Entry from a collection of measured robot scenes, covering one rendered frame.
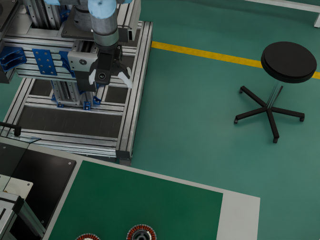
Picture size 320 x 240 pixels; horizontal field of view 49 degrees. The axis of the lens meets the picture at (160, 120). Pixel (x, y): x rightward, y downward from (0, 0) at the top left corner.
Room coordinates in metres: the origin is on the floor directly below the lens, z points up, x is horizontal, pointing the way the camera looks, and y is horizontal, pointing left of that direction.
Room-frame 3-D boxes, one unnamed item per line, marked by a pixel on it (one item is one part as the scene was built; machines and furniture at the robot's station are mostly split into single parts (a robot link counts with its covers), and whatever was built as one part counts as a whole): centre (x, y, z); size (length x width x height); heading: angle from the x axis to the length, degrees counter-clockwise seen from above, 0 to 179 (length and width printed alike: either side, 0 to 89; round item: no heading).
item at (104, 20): (0.83, 0.17, 1.45); 0.09 x 0.08 x 0.11; 4
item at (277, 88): (1.63, -0.82, 0.28); 0.54 x 0.49 x 0.56; 168
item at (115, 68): (0.84, 0.17, 1.29); 0.09 x 0.08 x 0.12; 176
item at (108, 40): (0.83, 0.18, 1.37); 0.08 x 0.08 x 0.05
